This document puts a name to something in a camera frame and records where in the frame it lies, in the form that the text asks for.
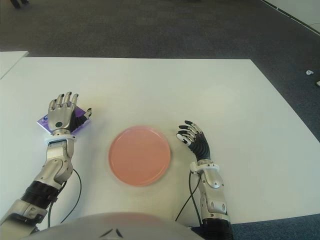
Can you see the white side table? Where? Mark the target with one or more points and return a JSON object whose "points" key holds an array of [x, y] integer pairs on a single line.
{"points": [[10, 61]]}

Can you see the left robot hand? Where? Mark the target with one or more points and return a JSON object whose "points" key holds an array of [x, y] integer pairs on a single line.
{"points": [[61, 115]]}

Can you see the pink round plate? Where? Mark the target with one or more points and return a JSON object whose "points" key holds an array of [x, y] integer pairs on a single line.
{"points": [[140, 155]]}

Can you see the small white floor object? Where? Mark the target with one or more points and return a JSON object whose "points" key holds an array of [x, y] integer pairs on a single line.
{"points": [[309, 72]]}

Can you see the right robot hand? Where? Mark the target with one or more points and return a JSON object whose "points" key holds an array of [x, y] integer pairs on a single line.
{"points": [[201, 146]]}

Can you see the purple tissue paper pack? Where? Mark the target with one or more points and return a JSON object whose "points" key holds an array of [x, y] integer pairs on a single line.
{"points": [[80, 112]]}

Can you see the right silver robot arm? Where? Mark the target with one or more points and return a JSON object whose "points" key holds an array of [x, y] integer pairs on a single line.
{"points": [[215, 195]]}

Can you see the grey robot torso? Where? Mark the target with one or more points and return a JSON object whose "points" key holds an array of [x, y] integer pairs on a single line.
{"points": [[112, 226]]}

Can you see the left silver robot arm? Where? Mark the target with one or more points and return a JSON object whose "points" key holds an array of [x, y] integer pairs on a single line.
{"points": [[55, 165]]}

